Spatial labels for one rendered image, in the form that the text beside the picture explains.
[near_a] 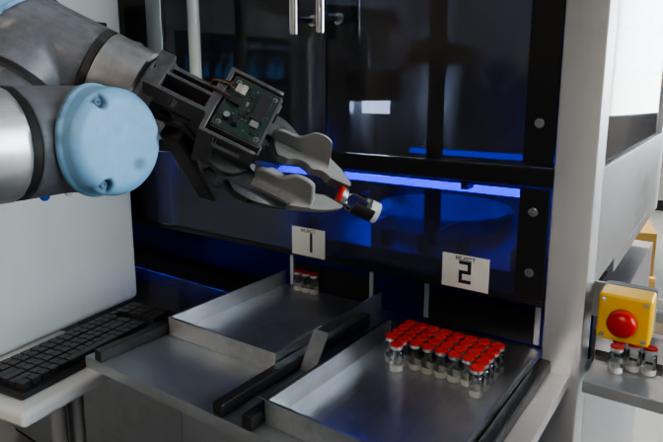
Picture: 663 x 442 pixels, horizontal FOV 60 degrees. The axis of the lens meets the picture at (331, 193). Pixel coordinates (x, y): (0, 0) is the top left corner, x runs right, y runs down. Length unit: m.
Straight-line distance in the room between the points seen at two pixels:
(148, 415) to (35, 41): 1.38
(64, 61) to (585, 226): 0.74
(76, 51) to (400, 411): 0.62
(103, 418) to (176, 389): 1.07
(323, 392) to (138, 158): 0.58
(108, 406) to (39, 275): 0.70
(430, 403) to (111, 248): 0.89
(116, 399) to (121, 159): 1.54
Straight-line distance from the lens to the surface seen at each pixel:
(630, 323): 0.94
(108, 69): 0.54
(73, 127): 0.39
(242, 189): 0.55
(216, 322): 1.17
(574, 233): 0.95
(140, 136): 0.41
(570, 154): 0.93
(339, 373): 0.96
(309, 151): 0.57
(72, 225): 1.40
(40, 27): 0.56
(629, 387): 1.04
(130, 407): 1.86
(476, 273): 1.01
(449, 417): 0.87
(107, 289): 1.50
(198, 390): 0.94
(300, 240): 1.19
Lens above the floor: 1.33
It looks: 10 degrees down
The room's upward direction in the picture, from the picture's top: straight up
